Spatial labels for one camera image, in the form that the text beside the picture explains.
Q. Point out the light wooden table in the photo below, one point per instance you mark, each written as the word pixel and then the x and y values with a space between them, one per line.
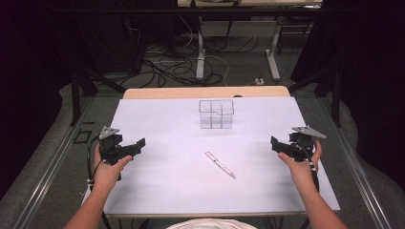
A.
pixel 191 93

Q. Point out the white table cover sheet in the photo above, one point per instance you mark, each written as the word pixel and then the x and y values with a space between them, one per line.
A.
pixel 178 191

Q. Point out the clear plastic divided container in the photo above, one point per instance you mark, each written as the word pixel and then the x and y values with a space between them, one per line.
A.
pixel 216 122

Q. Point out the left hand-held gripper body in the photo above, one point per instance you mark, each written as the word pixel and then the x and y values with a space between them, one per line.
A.
pixel 110 146

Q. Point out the white desk leg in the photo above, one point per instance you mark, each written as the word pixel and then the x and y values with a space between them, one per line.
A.
pixel 273 62
pixel 200 60

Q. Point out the person's left hand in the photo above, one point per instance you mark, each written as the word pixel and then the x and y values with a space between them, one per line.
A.
pixel 108 175

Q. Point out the background desk top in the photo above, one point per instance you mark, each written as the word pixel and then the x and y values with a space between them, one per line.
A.
pixel 254 3

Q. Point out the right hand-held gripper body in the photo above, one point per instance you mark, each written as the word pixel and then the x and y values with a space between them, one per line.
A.
pixel 301 144

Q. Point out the black metal stand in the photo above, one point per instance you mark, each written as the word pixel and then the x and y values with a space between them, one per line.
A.
pixel 75 98
pixel 336 98

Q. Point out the person's white shirt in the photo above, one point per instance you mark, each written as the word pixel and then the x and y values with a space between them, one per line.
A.
pixel 211 224

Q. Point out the black horizontal frame bar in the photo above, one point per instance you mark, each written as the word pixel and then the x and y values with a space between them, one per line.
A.
pixel 159 11

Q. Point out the aluminium floor rail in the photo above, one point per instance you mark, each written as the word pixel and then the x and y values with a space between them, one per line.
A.
pixel 47 178
pixel 359 178

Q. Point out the white power plug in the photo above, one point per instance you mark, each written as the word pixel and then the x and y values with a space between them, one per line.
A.
pixel 259 81

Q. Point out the person's right hand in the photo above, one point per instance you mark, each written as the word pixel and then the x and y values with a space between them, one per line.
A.
pixel 302 173

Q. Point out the silver pen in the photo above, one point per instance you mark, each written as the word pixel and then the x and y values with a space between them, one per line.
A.
pixel 219 164

